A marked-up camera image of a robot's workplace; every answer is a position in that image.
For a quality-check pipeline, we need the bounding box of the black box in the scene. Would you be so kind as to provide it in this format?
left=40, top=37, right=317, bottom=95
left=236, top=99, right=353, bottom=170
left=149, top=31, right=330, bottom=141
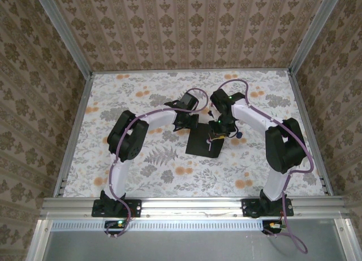
left=185, top=123, right=226, bottom=159

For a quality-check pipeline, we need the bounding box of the floral tablecloth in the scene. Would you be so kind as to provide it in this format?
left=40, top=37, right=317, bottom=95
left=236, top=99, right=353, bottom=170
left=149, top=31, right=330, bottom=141
left=62, top=71, right=326, bottom=198

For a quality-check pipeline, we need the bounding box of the aluminium side rail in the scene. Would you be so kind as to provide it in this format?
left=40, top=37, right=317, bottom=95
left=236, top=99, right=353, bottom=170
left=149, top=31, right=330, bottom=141
left=287, top=70, right=334, bottom=196
left=53, top=73, right=94, bottom=198

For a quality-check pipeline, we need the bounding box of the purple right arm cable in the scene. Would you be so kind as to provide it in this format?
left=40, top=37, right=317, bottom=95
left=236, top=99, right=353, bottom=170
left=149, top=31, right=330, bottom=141
left=209, top=79, right=314, bottom=255

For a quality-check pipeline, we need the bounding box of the slotted grey cable duct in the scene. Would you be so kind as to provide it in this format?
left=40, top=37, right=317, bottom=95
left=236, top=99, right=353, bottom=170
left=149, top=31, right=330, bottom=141
left=50, top=220, right=264, bottom=231

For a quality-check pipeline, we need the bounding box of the aluminium corner post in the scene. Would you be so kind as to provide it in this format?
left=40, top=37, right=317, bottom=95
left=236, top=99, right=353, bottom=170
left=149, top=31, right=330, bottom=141
left=287, top=0, right=344, bottom=75
left=31, top=0, right=94, bottom=77

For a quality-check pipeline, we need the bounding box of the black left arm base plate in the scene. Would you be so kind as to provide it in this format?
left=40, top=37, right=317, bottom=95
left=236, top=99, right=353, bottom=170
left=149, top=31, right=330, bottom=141
left=90, top=199, right=142, bottom=218

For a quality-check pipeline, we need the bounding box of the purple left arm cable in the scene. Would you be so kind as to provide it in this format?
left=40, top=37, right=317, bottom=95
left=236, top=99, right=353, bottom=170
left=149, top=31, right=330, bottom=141
left=106, top=88, right=212, bottom=240

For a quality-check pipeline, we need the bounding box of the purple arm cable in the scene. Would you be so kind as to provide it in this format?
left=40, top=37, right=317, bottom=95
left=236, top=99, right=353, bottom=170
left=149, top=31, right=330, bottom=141
left=209, top=79, right=314, bottom=255
left=106, top=88, right=212, bottom=240

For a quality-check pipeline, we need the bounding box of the aluminium rear rail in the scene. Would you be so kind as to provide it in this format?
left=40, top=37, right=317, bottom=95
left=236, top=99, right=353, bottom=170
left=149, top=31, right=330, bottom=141
left=90, top=69, right=292, bottom=75

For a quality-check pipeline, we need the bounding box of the aluminium mounting rail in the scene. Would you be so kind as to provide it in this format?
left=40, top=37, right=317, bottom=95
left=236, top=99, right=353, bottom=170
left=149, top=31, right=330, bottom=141
left=39, top=195, right=350, bottom=219

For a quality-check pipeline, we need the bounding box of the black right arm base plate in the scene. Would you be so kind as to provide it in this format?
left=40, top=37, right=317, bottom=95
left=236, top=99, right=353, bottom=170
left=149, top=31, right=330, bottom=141
left=241, top=198, right=294, bottom=218

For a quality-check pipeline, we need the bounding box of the thin black right gripper cable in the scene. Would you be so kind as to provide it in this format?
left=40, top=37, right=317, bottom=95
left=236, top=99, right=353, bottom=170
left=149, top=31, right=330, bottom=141
left=226, top=124, right=242, bottom=140

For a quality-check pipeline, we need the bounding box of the grey metal panel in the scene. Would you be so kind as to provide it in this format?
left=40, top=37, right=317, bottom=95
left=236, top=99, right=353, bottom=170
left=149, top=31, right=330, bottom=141
left=27, top=219, right=362, bottom=261

